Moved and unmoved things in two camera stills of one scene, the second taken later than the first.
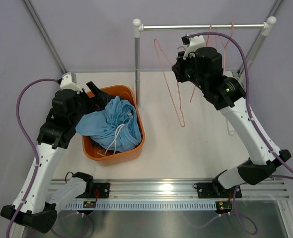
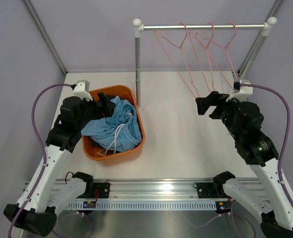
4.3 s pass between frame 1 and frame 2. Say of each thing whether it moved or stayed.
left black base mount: stayed
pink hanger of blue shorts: moved
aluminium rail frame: stayed
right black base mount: stayed
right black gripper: moved
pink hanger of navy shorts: moved
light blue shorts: stayed
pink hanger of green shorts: moved
